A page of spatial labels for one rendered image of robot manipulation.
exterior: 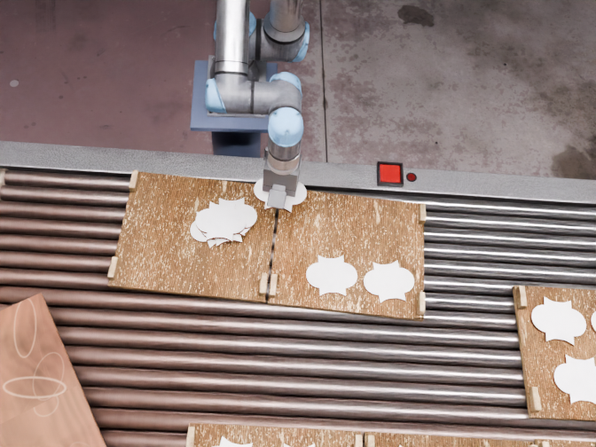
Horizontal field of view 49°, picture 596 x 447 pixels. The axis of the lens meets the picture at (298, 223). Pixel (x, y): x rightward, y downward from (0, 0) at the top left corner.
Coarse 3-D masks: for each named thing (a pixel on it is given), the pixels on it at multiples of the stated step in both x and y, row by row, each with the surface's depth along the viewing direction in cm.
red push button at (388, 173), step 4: (380, 164) 192; (380, 168) 191; (384, 168) 191; (388, 168) 192; (392, 168) 192; (396, 168) 192; (380, 172) 191; (384, 172) 191; (388, 172) 191; (392, 172) 191; (396, 172) 191; (380, 176) 190; (384, 176) 190; (388, 176) 190; (392, 176) 190; (396, 176) 190; (400, 176) 191; (380, 180) 189; (384, 180) 190; (388, 180) 190; (392, 180) 190; (396, 180) 190; (400, 180) 190
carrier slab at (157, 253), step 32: (160, 192) 182; (192, 192) 182; (224, 192) 183; (128, 224) 176; (160, 224) 177; (256, 224) 179; (128, 256) 172; (160, 256) 173; (192, 256) 173; (224, 256) 174; (256, 256) 175; (128, 288) 169; (160, 288) 169; (192, 288) 169; (224, 288) 170; (256, 288) 171
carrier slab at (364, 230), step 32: (320, 192) 185; (288, 224) 180; (320, 224) 181; (352, 224) 181; (384, 224) 182; (416, 224) 183; (288, 256) 175; (352, 256) 177; (384, 256) 177; (416, 256) 178; (288, 288) 171; (352, 288) 172; (416, 288) 174; (416, 320) 171
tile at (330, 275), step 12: (312, 264) 174; (324, 264) 174; (336, 264) 174; (348, 264) 175; (312, 276) 172; (324, 276) 173; (336, 276) 173; (348, 276) 173; (324, 288) 171; (336, 288) 171
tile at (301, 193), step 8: (256, 184) 169; (256, 192) 168; (264, 192) 168; (296, 192) 168; (304, 192) 169; (264, 200) 167; (288, 200) 167; (296, 200) 167; (264, 208) 166; (288, 208) 166
